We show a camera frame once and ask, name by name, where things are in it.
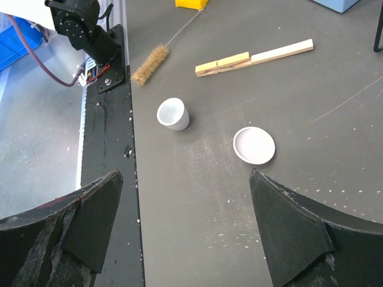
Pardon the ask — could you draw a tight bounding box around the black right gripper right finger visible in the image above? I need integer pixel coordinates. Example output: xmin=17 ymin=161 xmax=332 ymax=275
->
xmin=249 ymin=169 xmax=382 ymax=286

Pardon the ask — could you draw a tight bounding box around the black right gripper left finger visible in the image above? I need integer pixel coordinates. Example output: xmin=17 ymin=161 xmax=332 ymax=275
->
xmin=1 ymin=170 xmax=123 ymax=286

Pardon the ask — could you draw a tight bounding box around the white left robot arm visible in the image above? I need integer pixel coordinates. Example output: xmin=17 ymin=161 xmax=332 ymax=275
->
xmin=1 ymin=1 xmax=123 ymax=65

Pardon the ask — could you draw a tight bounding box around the white oval dish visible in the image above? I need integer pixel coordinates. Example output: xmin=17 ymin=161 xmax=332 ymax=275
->
xmin=233 ymin=126 xmax=276 ymax=165

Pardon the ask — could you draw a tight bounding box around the wooden test tube clamp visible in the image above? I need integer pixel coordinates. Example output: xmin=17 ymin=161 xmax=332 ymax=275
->
xmin=195 ymin=39 xmax=314 ymax=77

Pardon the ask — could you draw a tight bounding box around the test tube brush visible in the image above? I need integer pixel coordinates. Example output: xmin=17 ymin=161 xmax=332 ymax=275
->
xmin=130 ymin=8 xmax=204 ymax=87

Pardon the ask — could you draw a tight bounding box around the blue plastic crate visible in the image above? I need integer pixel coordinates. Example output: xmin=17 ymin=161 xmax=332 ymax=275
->
xmin=1 ymin=17 xmax=43 ymax=71

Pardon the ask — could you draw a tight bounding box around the light blue right bin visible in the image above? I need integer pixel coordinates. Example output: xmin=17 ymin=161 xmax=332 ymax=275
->
xmin=313 ymin=0 xmax=358 ymax=13

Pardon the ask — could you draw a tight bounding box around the yellow test tube rack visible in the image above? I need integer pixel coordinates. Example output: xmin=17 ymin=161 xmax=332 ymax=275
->
xmin=175 ymin=0 xmax=209 ymax=10

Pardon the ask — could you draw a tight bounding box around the grey slotted cable duct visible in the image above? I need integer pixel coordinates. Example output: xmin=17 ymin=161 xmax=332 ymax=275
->
xmin=75 ymin=71 xmax=87 ymax=190

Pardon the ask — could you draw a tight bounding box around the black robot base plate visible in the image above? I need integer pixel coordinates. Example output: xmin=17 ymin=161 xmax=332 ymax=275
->
xmin=80 ymin=25 xmax=145 ymax=286

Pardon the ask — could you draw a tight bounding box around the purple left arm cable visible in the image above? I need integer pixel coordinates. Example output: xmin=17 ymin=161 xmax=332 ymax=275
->
xmin=5 ymin=14 xmax=81 ymax=88

